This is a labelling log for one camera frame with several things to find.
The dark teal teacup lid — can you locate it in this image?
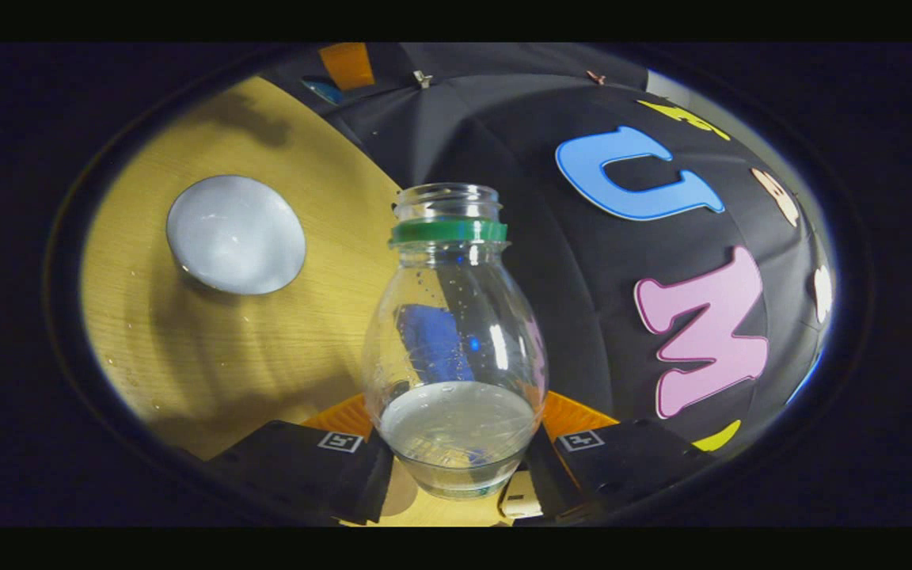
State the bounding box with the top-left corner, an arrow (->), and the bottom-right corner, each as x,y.
302,78 -> 344,105

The white teacup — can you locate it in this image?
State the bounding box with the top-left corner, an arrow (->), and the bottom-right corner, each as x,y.
165,174 -> 307,296

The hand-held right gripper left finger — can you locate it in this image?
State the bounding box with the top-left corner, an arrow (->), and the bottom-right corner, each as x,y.
211,393 -> 394,524

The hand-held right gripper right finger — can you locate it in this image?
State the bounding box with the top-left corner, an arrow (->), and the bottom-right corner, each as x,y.
503,390 -> 711,524

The clear plastic water bottle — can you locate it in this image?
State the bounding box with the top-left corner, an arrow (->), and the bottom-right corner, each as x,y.
362,183 -> 550,500

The black backdrop cloth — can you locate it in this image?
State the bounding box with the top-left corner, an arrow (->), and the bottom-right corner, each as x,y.
262,44 -> 837,460

